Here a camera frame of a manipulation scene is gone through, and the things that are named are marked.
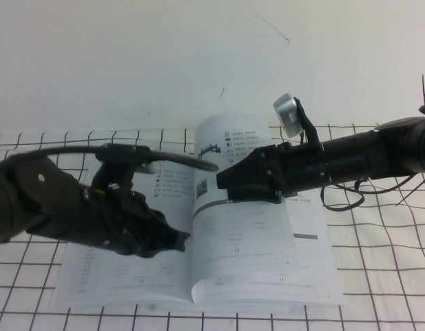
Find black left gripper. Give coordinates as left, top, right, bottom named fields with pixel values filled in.
left=77, top=185, right=191, bottom=259

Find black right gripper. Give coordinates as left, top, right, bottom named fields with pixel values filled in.
left=216, top=143, right=332, bottom=204

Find white product catalogue book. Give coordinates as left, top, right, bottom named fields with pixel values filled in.
left=50, top=115, right=346, bottom=308

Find white black-grid tablecloth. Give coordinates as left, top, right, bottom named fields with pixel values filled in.
left=0, top=123, right=425, bottom=331

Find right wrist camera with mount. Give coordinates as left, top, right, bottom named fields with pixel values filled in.
left=272, top=92, right=322, bottom=148

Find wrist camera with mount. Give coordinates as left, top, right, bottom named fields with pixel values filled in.
left=272, top=92, right=322, bottom=148
left=94, top=143, right=157, bottom=190

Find thin black right arm cables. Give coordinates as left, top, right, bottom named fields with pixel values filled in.
left=320, top=172, right=425, bottom=211

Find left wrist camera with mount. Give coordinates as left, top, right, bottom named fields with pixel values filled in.
left=94, top=143, right=157, bottom=190

